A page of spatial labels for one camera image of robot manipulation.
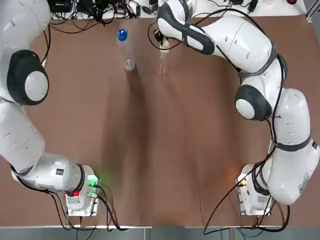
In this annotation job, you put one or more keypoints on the small red object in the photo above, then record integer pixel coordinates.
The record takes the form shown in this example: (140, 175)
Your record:
(292, 1)

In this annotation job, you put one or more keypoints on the white side desk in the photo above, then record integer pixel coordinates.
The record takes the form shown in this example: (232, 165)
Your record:
(200, 10)

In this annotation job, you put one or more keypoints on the black box device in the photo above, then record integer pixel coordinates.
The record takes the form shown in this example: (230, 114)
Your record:
(61, 5)

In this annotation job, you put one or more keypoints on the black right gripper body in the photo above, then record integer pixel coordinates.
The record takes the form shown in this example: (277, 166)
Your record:
(157, 35)

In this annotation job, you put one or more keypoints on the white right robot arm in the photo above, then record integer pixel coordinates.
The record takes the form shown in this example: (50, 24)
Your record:
(250, 47)

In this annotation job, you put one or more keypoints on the aluminium frame profile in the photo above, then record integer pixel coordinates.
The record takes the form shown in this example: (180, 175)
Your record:
(313, 15)

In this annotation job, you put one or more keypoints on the black power adapter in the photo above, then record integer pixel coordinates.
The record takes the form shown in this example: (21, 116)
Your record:
(252, 5)

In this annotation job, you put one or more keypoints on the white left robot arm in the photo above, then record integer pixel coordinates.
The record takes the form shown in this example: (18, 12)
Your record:
(22, 82)

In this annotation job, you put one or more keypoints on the clear drink bottle blue cap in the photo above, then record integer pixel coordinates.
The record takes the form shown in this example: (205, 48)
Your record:
(126, 50)

